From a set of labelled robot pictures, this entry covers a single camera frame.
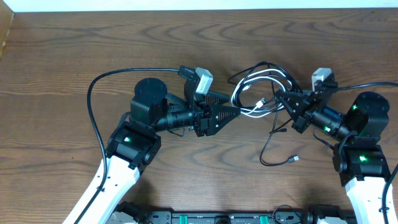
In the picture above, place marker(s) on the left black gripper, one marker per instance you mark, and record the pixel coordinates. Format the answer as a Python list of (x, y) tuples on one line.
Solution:
[(203, 124)]

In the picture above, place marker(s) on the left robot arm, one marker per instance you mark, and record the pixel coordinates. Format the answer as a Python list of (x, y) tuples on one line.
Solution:
[(135, 142)]

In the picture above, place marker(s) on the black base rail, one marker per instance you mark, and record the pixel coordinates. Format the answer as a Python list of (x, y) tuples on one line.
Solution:
[(130, 213)]

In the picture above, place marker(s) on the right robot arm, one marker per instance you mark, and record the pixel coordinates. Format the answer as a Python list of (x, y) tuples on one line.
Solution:
[(357, 156)]

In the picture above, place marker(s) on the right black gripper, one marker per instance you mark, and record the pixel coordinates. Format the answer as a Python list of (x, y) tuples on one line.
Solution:
[(296, 111)]

